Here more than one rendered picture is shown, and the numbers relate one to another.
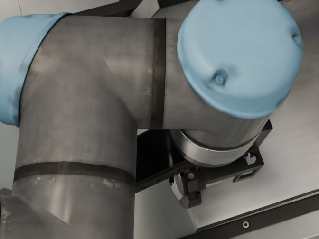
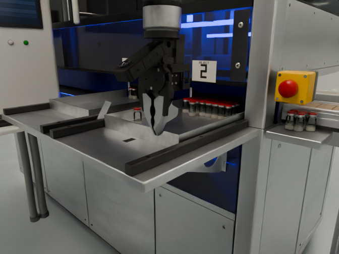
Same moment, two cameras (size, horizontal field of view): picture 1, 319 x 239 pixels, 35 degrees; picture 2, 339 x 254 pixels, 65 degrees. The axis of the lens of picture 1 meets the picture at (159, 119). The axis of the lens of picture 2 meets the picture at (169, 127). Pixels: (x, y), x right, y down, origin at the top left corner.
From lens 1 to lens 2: 61 cm
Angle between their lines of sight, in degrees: 56
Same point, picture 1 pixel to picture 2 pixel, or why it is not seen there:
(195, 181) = (166, 67)
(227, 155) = (174, 11)
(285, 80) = not seen: outside the picture
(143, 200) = (141, 150)
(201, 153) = (164, 12)
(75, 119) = not seen: outside the picture
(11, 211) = not seen: outside the picture
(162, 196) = (151, 147)
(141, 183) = (143, 58)
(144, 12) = (104, 111)
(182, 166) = (158, 49)
